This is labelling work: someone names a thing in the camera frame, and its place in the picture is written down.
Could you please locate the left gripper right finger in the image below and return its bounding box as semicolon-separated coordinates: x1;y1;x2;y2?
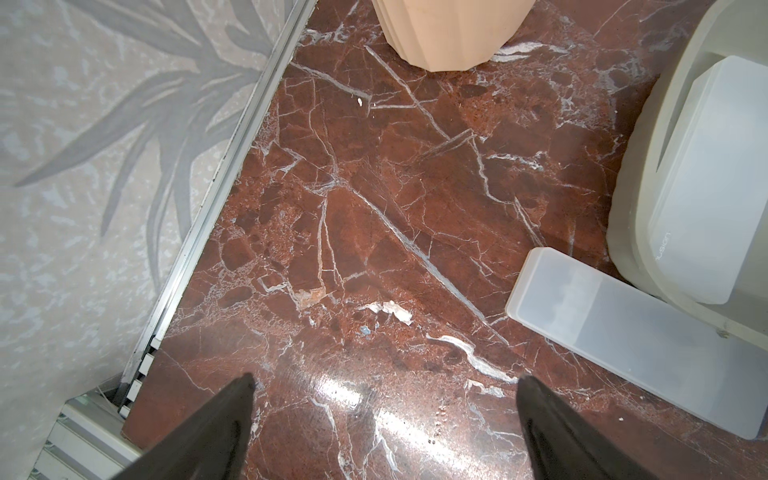
516;376;655;479

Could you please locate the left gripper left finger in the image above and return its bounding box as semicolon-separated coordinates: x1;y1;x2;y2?
116;373;256;479

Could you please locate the frosted pencil case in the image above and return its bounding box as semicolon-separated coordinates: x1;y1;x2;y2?
506;247;767;440

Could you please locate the grey-green storage box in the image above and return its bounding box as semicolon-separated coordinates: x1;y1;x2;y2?
607;1;767;348

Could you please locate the frosted pencil case diagonal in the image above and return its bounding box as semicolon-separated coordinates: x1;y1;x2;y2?
649;56;767;305

